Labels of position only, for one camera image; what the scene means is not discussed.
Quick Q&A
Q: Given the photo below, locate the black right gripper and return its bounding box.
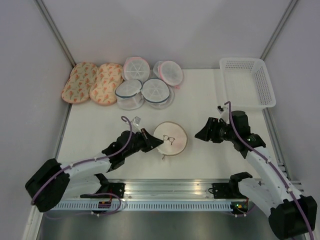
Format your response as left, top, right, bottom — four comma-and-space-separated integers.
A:
194, 117, 236, 144

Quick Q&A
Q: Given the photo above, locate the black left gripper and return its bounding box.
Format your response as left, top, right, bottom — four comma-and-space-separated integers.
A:
123, 128, 164, 158

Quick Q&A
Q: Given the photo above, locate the beige trimmed round laundry bag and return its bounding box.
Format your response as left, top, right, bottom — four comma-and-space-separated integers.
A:
153, 121, 188, 160

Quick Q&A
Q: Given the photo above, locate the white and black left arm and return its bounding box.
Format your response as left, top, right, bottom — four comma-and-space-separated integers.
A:
25, 128, 164, 213

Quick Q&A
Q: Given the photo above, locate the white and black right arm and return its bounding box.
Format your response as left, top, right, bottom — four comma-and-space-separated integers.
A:
195, 110, 318, 240

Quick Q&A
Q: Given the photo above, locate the white mesh laundry bag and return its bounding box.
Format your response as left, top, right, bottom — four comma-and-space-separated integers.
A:
115, 79, 144, 110

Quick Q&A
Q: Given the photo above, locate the blue trimmed laundry bag right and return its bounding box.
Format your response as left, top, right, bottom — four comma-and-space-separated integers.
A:
141, 78, 175, 110

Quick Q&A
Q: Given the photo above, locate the pink trimmed laundry bag right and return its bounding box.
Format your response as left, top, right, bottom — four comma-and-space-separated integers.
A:
153, 60, 184, 88

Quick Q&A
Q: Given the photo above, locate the pink trimmed laundry bag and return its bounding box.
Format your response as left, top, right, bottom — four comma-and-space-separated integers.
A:
122, 56, 150, 83
153, 60, 184, 88

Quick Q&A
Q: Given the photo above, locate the pink trimmed laundry bag left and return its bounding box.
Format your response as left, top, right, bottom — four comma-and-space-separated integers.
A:
122, 56, 150, 83

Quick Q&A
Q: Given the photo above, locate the floral peach bra pad right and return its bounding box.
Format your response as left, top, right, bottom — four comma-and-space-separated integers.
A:
89, 63, 124, 106

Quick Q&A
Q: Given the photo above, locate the floral peach bra pad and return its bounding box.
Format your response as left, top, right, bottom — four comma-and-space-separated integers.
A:
61, 62, 98, 104
89, 63, 124, 106

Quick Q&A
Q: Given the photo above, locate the floral peach bra pad left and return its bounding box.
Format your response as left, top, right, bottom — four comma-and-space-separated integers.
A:
61, 62, 98, 104

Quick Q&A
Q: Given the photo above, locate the white perforated plastic basket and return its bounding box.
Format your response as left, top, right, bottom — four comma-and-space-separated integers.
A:
219, 57, 276, 111

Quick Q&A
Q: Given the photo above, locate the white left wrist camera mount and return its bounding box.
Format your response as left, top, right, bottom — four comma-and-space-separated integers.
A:
130, 116, 141, 133

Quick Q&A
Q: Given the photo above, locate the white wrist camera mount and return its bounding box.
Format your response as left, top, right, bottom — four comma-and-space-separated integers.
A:
217, 104, 230, 123
130, 116, 141, 133

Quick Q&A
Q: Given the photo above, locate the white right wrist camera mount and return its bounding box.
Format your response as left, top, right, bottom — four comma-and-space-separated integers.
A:
217, 104, 230, 123

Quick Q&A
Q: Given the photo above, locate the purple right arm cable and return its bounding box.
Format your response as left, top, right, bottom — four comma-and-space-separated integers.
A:
223, 100, 315, 240

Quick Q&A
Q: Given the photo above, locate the aluminium mounting rail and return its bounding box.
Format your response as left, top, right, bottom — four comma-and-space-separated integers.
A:
49, 178, 307, 201

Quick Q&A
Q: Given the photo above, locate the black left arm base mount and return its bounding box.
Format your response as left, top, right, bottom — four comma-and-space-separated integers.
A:
80, 182, 126, 199

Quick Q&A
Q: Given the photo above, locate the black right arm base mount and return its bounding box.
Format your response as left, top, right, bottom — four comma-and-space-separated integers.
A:
208, 182, 242, 200

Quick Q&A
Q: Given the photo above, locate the white slotted cable duct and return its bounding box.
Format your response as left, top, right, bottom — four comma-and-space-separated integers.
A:
53, 200, 232, 212

